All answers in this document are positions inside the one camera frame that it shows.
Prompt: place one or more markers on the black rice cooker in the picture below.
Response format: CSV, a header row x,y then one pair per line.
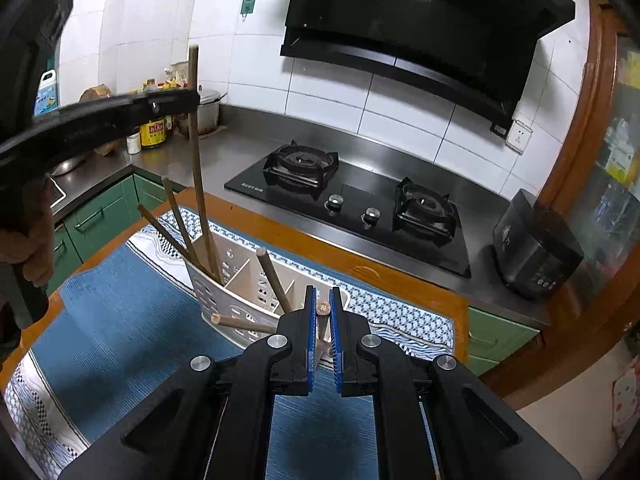
x,y
537,245

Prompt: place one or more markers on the green wall sticker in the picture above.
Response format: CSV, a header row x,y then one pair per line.
x,y
249,2

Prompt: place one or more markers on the yellow seasoning canister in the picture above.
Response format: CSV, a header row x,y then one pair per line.
x,y
153,134

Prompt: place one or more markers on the green base cabinet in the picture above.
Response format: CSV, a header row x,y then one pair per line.
x,y
100,215
500,337

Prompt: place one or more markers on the cluster of condiment bottles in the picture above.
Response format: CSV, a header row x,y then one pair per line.
x,y
160,82

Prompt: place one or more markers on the blue woven mat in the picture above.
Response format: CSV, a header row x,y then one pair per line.
x,y
125,320

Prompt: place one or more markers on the steel pot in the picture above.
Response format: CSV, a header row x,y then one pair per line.
x,y
207,112

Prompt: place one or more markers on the white utensil holder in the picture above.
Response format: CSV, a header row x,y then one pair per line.
x,y
245,285

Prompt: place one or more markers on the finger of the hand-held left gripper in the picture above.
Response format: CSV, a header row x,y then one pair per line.
x,y
170,102

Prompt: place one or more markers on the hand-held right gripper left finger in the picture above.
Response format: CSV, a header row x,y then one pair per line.
x,y
312,340

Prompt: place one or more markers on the black range hood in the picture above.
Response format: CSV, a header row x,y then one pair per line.
x,y
425,20

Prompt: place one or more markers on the floral patterned fabric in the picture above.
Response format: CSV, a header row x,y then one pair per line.
x,y
627,405

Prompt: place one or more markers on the round brown wooden board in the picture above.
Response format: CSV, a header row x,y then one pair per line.
x,y
96,94

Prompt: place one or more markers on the small white bottle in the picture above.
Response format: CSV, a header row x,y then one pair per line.
x,y
133,144

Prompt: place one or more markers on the wooden chopstick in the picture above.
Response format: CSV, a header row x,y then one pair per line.
x,y
197,170
323,308
165,235
240,323
177,220
272,280

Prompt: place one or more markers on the clear plastic bag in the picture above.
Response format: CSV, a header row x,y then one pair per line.
x,y
180,72

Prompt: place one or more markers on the white jug blue label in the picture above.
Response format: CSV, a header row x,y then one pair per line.
x,y
47,95

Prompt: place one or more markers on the white wall socket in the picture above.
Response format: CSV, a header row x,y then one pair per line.
x,y
519,136

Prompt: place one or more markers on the yellow box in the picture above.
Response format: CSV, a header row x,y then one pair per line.
x,y
620,166

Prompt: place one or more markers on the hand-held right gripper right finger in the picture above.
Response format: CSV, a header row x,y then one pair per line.
x,y
336,345

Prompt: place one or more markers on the wooden glass-door cabinet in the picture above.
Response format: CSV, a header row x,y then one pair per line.
x,y
580,125

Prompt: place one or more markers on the person's left hand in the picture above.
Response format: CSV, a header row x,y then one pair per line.
x,y
35,255

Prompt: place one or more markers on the black gas stove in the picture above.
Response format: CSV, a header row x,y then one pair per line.
x,y
350,195

